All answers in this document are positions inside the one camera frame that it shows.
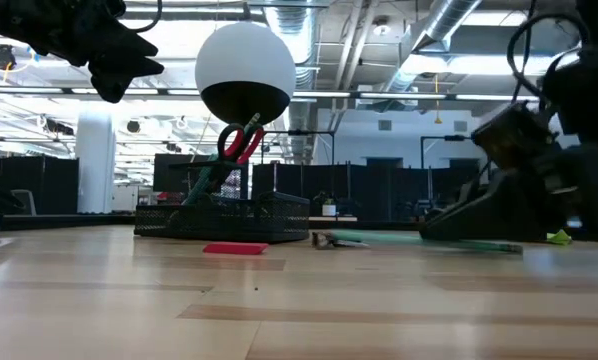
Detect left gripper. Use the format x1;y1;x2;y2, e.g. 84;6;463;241
28;0;165;105

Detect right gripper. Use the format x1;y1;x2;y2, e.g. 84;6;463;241
418;144;586;243

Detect red black handled scissors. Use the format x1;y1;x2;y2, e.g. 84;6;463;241
213;122;266;201

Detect black mesh desk organizer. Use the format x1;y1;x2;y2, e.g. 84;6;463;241
133;160;311;245

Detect red eraser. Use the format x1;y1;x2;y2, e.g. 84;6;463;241
202;241;270;257

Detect grey office chair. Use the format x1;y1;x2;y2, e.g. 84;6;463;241
11;188;35;216

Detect yellow-green cloth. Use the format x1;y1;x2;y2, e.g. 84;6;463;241
546;228;574;246

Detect yellow hanging tag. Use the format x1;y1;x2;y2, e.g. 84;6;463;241
433;74;443;125

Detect white round column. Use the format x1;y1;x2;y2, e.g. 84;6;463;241
75;107;117;215

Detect black partition panel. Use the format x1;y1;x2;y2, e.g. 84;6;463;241
0;155;79;215
152;153;200;194
251;162;480;221

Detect white globe table lamp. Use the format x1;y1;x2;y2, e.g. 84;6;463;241
194;20;297;126

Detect small plant white pot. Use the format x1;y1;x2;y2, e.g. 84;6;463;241
314;190;345;217

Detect long ceiling light strip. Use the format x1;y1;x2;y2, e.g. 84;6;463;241
0;85;543;104

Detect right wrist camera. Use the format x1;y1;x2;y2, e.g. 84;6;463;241
471;101;558;169

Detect black ceiling camera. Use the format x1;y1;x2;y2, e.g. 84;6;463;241
0;43;18;71

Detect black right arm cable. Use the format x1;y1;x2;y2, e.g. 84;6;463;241
506;0;593;104

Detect black table frame rail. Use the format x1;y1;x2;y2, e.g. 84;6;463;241
0;212;430;236

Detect silver ventilation duct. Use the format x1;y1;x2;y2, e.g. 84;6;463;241
263;5;321;162
386;0;483;94

